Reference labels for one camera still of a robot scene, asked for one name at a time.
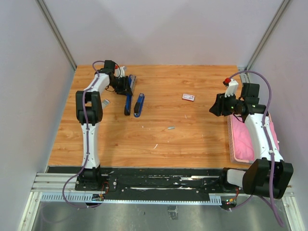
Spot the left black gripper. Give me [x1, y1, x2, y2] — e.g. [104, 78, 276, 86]
[109, 76, 133, 97]

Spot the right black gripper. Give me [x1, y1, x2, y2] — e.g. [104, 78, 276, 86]
[209, 91, 244, 116]

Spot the blue stapler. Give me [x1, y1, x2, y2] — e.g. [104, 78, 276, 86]
[134, 93, 145, 118]
[124, 75, 136, 116]

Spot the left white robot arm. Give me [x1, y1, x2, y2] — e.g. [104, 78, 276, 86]
[75, 60, 133, 191]

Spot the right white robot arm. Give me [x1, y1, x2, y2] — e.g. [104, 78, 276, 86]
[209, 79, 294, 199]

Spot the silver staple strip block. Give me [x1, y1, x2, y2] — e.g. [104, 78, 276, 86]
[102, 99, 110, 109]

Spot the red staple box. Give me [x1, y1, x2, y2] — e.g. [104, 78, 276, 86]
[182, 93, 195, 102]

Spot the pink cloth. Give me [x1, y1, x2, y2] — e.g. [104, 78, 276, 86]
[227, 115, 270, 164]

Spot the pink plastic basket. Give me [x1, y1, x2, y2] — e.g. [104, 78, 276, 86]
[227, 114, 283, 164]

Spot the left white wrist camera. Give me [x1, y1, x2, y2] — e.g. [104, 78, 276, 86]
[115, 66, 127, 77]

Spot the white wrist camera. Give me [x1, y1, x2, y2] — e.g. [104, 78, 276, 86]
[224, 78, 239, 98]
[115, 66, 127, 77]

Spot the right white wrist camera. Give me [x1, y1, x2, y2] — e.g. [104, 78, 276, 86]
[224, 78, 239, 98]

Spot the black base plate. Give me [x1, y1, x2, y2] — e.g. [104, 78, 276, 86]
[46, 167, 249, 203]

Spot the grey cable duct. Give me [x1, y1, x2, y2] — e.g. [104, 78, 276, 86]
[39, 194, 222, 205]

